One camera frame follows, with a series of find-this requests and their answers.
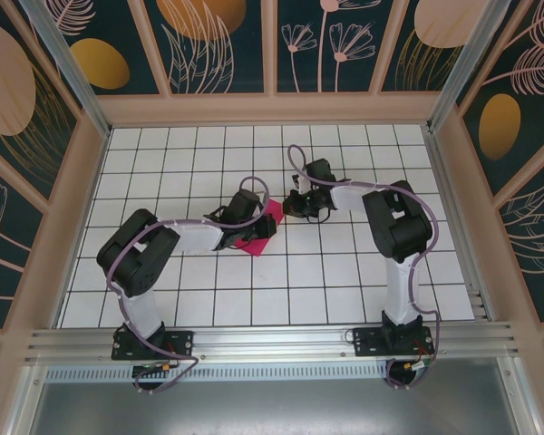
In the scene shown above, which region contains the pink paper sheet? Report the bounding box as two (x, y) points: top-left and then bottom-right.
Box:
(233, 198), (286, 258)

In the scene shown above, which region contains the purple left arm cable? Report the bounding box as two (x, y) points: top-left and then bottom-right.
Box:
(103, 175), (272, 396)

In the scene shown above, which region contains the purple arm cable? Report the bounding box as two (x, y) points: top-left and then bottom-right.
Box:
(103, 175), (272, 396)
(287, 144), (442, 392)

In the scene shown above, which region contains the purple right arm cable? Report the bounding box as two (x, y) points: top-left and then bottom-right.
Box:
(287, 144), (442, 392)

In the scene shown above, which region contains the aluminium mounting rail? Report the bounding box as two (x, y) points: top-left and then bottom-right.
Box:
(24, 320), (525, 363)

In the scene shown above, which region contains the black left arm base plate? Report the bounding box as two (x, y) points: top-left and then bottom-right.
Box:
(112, 328), (195, 362)

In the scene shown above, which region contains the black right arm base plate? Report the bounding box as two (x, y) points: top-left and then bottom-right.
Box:
(353, 325), (435, 360)

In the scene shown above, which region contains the aluminium side rail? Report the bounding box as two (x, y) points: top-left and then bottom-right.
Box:
(423, 126), (499, 324)

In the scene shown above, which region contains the slotted grey cable duct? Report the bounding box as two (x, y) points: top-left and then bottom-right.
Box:
(44, 362), (391, 382)

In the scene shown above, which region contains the aluminium frame post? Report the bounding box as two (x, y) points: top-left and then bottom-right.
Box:
(427, 0), (514, 133)
(17, 0), (113, 138)

